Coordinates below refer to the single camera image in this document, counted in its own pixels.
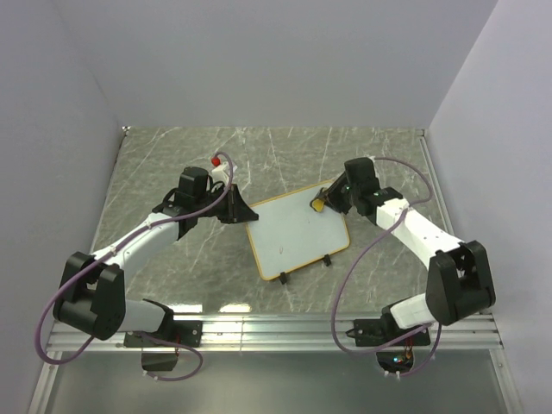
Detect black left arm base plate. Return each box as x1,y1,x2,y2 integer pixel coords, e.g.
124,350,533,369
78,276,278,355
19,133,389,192
123,320,204,348

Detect yellow framed whiteboard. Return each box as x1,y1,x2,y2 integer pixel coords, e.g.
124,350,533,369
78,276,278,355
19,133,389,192
246,180,350,281

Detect aluminium mounting rail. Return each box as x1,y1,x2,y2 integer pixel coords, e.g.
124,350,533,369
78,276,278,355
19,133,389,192
46,313,503,353

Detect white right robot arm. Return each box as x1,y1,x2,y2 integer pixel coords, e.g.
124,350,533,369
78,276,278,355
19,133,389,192
310,157,496,347

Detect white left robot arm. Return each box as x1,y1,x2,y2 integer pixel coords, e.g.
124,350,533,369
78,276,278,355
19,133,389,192
53,166,259,347

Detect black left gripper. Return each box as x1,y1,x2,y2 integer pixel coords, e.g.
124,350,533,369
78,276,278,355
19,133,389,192
196,185,257,225

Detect yellow handled eraser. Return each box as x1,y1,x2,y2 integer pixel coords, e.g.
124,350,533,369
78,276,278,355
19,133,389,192
310,187,328,213

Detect aluminium side rail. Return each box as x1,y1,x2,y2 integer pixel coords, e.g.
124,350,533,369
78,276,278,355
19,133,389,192
416,129,482,311

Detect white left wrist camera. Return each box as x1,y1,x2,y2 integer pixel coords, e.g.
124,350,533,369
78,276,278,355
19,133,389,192
210,157,237,185

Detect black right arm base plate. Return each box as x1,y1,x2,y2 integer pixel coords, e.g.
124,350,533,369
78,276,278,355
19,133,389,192
345,319,387,348

